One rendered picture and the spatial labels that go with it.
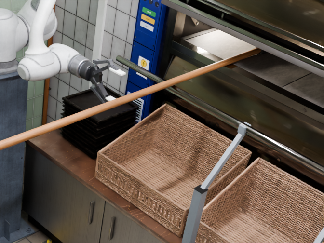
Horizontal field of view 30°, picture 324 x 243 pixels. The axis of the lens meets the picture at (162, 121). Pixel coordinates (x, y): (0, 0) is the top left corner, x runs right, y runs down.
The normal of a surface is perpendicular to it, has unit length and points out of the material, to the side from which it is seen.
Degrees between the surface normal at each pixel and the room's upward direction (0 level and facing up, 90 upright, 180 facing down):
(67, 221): 90
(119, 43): 90
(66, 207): 90
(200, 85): 70
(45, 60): 65
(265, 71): 0
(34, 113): 90
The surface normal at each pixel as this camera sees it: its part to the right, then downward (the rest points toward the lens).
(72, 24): -0.65, 0.29
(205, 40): 0.16, -0.85
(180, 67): -0.56, -0.02
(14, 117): 0.68, 0.46
